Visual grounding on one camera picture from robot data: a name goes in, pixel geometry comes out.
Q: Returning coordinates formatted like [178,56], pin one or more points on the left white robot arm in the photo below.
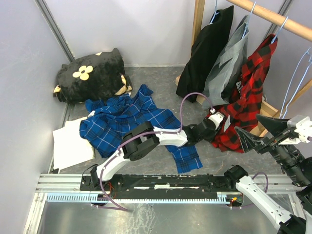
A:
[140,141]

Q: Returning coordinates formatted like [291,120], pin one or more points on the light blue cable duct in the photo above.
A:
[95,198]

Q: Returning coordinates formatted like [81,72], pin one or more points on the red black plaid shirt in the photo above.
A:
[246,97]

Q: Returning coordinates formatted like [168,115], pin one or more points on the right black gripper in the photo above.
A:
[275,126]

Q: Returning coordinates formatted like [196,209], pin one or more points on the blue hanger under grey shirt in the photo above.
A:
[249,14]

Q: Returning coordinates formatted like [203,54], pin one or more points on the light blue wire hanger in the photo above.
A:
[279,30]

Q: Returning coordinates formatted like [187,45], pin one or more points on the grey hanging shirt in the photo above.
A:
[226,70]

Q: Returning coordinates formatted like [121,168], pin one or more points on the white folded cloth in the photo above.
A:
[69,147]

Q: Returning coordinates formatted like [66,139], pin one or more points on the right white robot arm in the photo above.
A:
[288,205]

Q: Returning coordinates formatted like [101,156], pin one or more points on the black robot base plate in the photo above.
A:
[169,186]

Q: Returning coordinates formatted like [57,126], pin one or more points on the black hanging garment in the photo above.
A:
[204,52]

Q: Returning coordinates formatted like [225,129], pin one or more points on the wooden clothes rack frame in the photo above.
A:
[272,17]

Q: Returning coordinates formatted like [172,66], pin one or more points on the black flower-print garment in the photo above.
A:
[99,76]

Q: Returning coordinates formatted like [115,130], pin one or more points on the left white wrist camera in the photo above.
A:
[220,120]

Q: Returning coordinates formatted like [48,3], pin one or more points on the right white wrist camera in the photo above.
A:
[303,129]

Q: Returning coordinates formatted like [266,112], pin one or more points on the blue plaid shirt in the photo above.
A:
[110,120]

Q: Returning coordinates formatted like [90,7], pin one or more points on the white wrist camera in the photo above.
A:
[303,129]
[220,120]

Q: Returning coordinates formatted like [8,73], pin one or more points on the blue hanger under black garment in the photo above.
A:
[215,13]

